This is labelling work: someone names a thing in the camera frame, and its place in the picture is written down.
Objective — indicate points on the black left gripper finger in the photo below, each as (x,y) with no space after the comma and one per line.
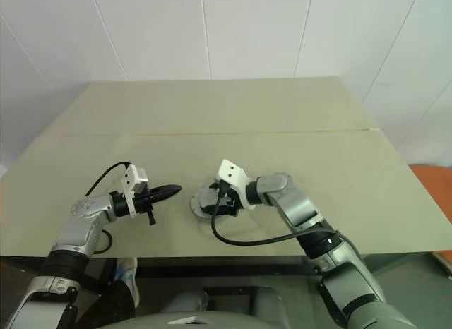
(166,188)
(164,196)

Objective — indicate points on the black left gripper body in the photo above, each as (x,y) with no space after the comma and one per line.
(143,200)

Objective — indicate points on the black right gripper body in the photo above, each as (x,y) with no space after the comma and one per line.
(229,202)

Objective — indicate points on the grey round motor housing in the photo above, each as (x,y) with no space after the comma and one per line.
(201,216)

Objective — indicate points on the silver hinged motor lid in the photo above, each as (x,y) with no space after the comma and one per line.
(199,202)

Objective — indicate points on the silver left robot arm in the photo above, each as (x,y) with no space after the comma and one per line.
(83,216)

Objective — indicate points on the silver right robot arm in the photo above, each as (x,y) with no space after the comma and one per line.
(300,209)

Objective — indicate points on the white and blue cloth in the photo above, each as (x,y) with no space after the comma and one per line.
(127,272)

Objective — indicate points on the silver robot torso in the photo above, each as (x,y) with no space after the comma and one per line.
(219,308)

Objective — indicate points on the orange object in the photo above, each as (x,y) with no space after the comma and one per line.
(436,188)

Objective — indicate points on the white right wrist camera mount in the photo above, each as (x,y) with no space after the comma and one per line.
(233,175)

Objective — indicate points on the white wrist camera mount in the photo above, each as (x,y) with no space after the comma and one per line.
(233,175)
(136,177)

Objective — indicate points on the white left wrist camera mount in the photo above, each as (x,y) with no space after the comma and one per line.
(136,177)

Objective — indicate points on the black table frame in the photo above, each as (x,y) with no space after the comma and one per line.
(226,265)

